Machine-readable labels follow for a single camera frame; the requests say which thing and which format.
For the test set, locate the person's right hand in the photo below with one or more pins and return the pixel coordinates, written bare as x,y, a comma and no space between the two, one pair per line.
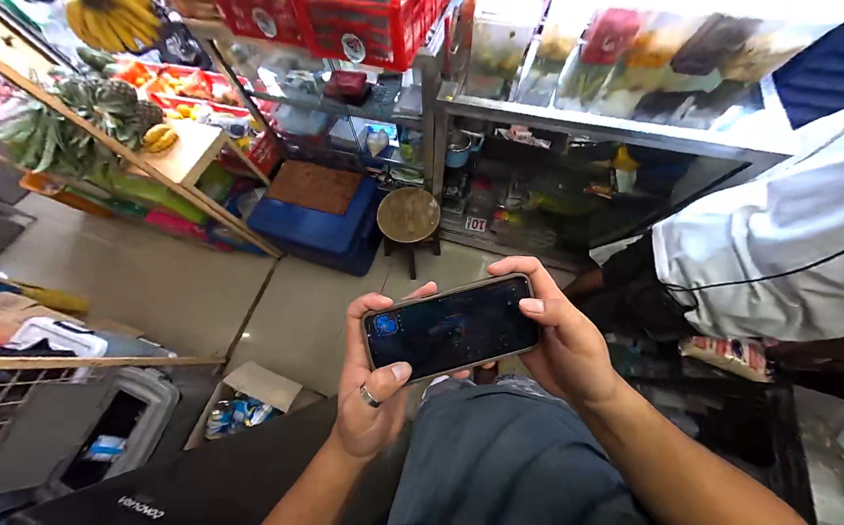
579,361

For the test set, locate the person's left hand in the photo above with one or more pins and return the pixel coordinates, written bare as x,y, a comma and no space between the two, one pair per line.
363,430

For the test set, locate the person's left thumb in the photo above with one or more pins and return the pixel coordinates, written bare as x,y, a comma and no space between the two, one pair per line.
385,384

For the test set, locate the person's right thumb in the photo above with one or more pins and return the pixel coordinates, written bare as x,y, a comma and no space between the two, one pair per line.
557,316

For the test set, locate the person's left index finger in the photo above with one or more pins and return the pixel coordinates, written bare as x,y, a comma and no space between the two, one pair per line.
356,321

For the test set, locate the person's right index finger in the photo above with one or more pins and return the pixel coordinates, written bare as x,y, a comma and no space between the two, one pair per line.
528,270

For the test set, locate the person's left middle finger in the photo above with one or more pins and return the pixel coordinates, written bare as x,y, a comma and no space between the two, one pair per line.
422,290

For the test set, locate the black smartphone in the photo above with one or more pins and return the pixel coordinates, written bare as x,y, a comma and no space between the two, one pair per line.
458,328

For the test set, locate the person's left forearm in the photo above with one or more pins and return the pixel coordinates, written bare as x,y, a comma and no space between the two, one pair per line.
320,485

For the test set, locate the person's right forearm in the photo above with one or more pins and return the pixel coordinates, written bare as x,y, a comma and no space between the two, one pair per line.
692,467

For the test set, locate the round wooden stool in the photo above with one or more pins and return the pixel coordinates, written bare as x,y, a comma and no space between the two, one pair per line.
409,215

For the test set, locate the blue plastic storage box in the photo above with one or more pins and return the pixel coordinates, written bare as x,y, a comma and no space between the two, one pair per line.
309,230

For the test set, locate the open cardboard box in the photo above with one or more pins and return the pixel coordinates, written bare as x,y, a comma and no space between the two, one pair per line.
269,385

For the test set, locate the brown cardboard sheet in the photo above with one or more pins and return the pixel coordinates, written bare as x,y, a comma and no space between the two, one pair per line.
316,186

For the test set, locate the pile of blue cans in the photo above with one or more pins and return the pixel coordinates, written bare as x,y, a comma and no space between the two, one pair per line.
240,415

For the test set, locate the metal framed glass display cabinet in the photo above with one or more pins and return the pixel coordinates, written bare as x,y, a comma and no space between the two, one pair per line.
611,120

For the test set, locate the red and white packet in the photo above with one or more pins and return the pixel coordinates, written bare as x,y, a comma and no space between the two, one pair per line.
728,354

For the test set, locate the black panel with white print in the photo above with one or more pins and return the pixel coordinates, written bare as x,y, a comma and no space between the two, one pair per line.
232,474

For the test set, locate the glass shelf unit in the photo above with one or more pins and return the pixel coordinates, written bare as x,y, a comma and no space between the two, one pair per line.
385,109

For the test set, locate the grey plastic container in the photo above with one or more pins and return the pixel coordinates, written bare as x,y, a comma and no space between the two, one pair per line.
156,408

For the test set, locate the light wooden box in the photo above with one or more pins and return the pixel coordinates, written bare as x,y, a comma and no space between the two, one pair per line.
192,146

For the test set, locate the green plastic bag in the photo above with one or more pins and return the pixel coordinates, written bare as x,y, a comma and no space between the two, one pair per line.
148,193

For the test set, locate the black crate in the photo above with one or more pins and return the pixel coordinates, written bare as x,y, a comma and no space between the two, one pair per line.
786,430

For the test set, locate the long wooden strip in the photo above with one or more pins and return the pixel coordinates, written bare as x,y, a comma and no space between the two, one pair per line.
101,362

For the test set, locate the red plastic crate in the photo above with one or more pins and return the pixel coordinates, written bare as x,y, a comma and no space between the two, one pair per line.
261,18
385,29

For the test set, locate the blue and white packet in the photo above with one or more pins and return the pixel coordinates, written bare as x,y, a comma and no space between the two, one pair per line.
106,448

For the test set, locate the red trays of produce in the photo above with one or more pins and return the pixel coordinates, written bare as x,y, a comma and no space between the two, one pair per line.
188,84

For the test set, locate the pile of pineapples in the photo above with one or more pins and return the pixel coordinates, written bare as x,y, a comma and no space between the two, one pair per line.
94,109

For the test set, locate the dark blue cloth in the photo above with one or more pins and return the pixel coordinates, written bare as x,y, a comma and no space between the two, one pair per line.
830,58

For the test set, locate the bunch of yellow bananas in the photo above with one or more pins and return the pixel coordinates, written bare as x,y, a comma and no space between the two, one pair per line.
116,25

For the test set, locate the wooden shelf frame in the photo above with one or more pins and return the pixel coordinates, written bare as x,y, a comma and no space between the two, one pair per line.
101,138

